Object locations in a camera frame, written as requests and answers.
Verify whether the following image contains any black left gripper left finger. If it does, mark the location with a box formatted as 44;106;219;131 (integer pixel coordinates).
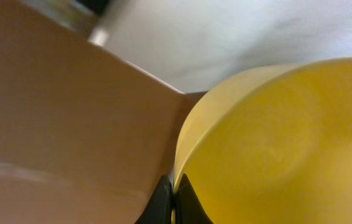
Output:
135;175;172;224

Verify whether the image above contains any yellow bowl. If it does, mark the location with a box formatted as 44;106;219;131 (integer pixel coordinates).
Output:
174;58;352;223

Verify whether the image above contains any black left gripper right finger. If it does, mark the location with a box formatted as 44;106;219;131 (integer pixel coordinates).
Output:
174;174;213;224

